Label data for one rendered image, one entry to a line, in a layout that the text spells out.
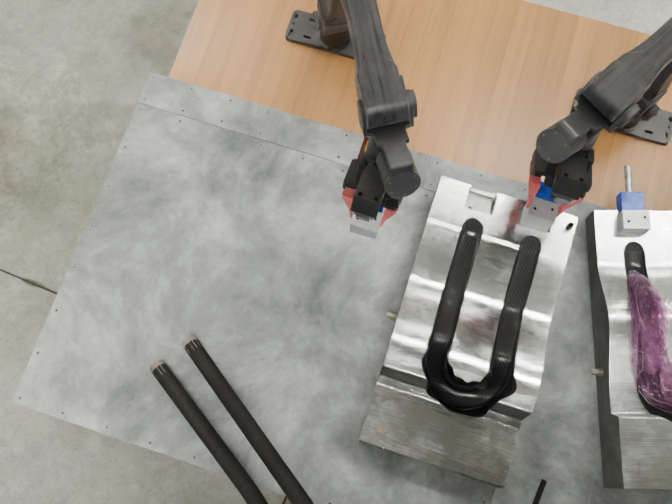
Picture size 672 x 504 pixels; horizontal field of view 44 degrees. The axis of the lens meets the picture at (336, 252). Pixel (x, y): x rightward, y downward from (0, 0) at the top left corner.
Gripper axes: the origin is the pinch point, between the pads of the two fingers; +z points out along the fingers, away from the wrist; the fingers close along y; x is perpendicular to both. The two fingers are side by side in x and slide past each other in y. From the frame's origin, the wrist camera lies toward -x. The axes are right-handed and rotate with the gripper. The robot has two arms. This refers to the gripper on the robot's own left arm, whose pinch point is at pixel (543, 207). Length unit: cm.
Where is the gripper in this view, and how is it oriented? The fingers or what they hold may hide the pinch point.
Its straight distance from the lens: 150.3
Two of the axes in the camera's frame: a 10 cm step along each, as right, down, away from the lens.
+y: 9.5, 3.0, -0.4
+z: -2.0, 7.1, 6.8
